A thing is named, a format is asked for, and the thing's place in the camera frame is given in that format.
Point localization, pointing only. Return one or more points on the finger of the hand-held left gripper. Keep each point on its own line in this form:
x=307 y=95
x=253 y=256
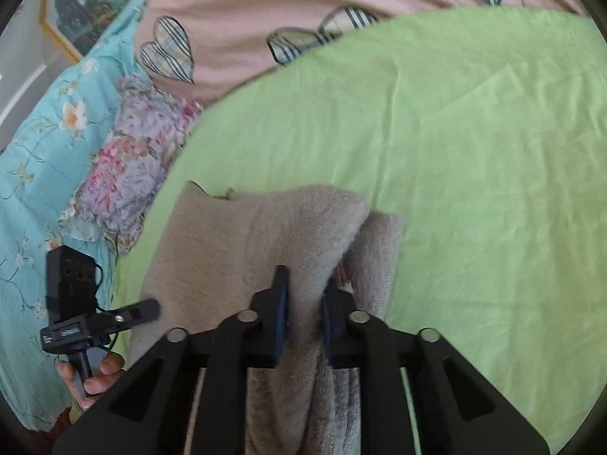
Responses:
x=137 y=313

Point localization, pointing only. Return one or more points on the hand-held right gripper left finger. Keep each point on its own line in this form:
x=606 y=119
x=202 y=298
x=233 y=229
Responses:
x=283 y=308

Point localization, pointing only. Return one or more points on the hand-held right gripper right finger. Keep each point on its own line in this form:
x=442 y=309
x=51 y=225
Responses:
x=328 y=324

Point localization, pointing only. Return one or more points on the beige knit sweater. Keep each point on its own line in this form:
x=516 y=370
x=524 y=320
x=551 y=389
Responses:
x=213 y=256

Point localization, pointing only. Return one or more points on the person's left hand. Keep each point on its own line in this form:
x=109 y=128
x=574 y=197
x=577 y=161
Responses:
x=102 y=379

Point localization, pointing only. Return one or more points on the turquoise floral bed sheet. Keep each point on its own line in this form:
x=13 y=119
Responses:
x=38 y=175

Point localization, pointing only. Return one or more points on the floral ruffled pillow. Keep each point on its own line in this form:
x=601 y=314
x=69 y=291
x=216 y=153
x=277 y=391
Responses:
x=133 y=170

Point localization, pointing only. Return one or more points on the light green bed sheet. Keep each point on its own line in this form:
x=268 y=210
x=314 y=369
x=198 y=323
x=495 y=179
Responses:
x=427 y=151

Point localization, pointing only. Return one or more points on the framed landscape picture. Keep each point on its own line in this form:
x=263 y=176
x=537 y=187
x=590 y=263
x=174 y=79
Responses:
x=90 y=4

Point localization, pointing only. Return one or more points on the pink quilt with plaid hearts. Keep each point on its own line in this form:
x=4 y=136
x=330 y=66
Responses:
x=261 y=0

